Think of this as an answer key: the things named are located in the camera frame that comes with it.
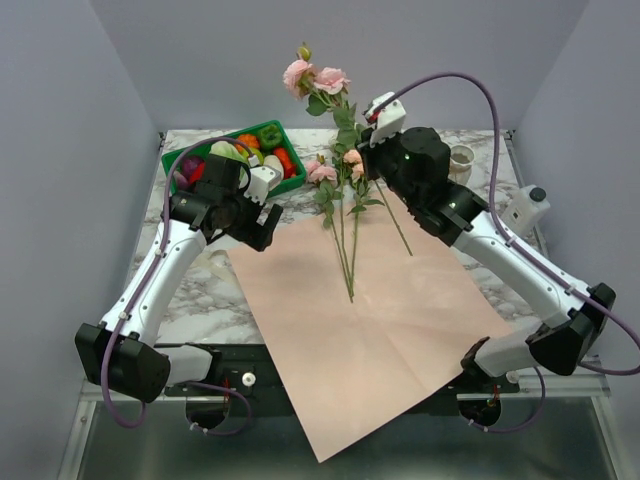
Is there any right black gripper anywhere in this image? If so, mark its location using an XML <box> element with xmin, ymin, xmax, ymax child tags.
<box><xmin>356</xmin><ymin>122</ymin><xmax>420</xmax><ymax>210</ymax></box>

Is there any beige ribbon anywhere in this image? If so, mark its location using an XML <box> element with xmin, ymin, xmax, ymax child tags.
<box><xmin>194</xmin><ymin>249</ymin><xmax>237</xmax><ymax>285</ymax></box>

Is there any pink flower bouquet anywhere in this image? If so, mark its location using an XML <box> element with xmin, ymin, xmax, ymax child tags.
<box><xmin>305</xmin><ymin>153</ymin><xmax>357</xmax><ymax>304</ymax></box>

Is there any pink rose stem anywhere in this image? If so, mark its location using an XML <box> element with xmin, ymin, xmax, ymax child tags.
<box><xmin>282</xmin><ymin>43</ymin><xmax>390</xmax><ymax>256</ymax></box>

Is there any pink wrapping paper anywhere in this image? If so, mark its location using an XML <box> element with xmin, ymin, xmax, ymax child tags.
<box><xmin>229</xmin><ymin>195</ymin><xmax>510</xmax><ymax>461</ymax></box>

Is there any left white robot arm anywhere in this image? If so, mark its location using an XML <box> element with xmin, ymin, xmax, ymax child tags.
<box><xmin>74</xmin><ymin>154</ymin><xmax>282</xmax><ymax>403</ymax></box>

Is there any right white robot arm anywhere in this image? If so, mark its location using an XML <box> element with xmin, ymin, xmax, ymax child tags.
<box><xmin>357</xmin><ymin>127</ymin><xmax>616</xmax><ymax>392</ymax></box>

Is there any white ceramic vase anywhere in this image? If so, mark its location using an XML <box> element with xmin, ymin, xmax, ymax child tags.
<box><xmin>450</xmin><ymin>145</ymin><xmax>475</xmax><ymax>173</ymax></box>

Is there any peach rose stem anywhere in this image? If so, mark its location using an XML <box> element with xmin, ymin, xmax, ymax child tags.
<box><xmin>343</xmin><ymin>149</ymin><xmax>382</xmax><ymax>283</ymax></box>

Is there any red tomato toy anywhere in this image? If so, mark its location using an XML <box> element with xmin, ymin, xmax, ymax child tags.
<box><xmin>189</xmin><ymin>163</ymin><xmax>206</xmax><ymax>184</ymax></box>

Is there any purple onion toy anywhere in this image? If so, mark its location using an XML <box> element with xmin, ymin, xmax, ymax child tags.
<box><xmin>180</xmin><ymin>155</ymin><xmax>204</xmax><ymax>180</ymax></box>

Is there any green lettuce toy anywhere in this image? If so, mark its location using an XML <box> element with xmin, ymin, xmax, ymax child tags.
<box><xmin>210</xmin><ymin>141</ymin><xmax>245</xmax><ymax>162</ymax></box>

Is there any lime green fruit toy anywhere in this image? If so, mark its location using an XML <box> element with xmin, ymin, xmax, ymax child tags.
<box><xmin>242</xmin><ymin>147</ymin><xmax>264</xmax><ymax>164</ymax></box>

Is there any white egg-shaped vegetable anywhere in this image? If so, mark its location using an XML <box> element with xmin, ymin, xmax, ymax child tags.
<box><xmin>263</xmin><ymin>154</ymin><xmax>285</xmax><ymax>180</ymax></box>

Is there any orange pumpkin toy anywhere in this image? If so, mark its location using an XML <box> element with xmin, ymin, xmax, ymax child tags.
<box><xmin>237</xmin><ymin>134</ymin><xmax>260</xmax><ymax>150</ymax></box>

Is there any red chili pepper toy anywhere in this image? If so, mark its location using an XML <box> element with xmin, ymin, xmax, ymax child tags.
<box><xmin>273</xmin><ymin>147</ymin><xmax>296</xmax><ymax>179</ymax></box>

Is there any green plastic tray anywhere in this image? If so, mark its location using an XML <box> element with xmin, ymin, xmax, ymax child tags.
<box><xmin>162</xmin><ymin>119</ymin><xmax>308</xmax><ymax>199</ymax></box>

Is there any green bell pepper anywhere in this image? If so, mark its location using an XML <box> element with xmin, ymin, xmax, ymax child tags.
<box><xmin>256</xmin><ymin>123</ymin><xmax>283</xmax><ymax>151</ymax></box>

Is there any white spray bottle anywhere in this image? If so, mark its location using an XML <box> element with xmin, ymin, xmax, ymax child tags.
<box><xmin>501</xmin><ymin>185</ymin><xmax>551</xmax><ymax>238</ymax></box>

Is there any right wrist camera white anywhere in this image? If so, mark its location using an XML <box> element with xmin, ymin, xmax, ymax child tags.
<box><xmin>364</xmin><ymin>92</ymin><xmax>406</xmax><ymax>147</ymax></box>

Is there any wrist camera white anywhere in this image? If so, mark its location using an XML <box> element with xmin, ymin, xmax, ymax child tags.
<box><xmin>244</xmin><ymin>166</ymin><xmax>283</xmax><ymax>205</ymax></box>
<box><xmin>364</xmin><ymin>92</ymin><xmax>406</xmax><ymax>147</ymax></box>

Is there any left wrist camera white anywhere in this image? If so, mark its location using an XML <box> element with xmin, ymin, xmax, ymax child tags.
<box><xmin>244</xmin><ymin>166</ymin><xmax>283</xmax><ymax>205</ymax></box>

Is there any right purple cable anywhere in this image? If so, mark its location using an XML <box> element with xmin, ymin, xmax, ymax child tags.
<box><xmin>394</xmin><ymin>72</ymin><xmax>640</xmax><ymax>434</ymax></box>

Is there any purple cable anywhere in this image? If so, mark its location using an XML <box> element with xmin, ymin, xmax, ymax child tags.
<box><xmin>394</xmin><ymin>72</ymin><xmax>640</xmax><ymax>434</ymax></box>
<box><xmin>101</xmin><ymin>137</ymin><xmax>259</xmax><ymax>436</ymax></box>

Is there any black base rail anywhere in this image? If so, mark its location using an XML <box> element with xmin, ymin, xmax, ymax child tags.
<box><xmin>164</xmin><ymin>344</ymin><xmax>521</xmax><ymax>427</ymax></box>

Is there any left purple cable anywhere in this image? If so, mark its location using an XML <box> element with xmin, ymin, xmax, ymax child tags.
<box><xmin>101</xmin><ymin>137</ymin><xmax>259</xmax><ymax>436</ymax></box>

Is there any aluminium frame rail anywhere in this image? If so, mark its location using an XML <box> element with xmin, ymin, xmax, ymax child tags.
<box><xmin>57</xmin><ymin>357</ymin><xmax>614</xmax><ymax>480</ymax></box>

